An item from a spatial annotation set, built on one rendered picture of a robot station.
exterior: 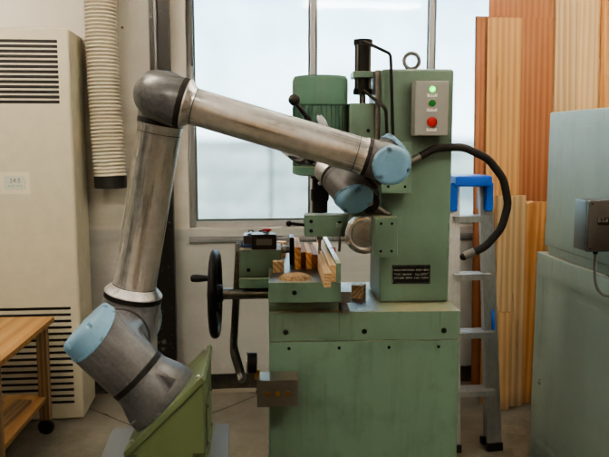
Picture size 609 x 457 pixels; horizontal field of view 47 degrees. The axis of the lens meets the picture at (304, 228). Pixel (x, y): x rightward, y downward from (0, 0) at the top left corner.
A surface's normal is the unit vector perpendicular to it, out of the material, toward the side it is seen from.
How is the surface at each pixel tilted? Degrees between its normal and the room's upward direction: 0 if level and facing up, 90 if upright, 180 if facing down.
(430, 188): 90
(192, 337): 90
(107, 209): 90
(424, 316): 90
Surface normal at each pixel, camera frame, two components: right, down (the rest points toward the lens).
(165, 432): 0.06, 0.12
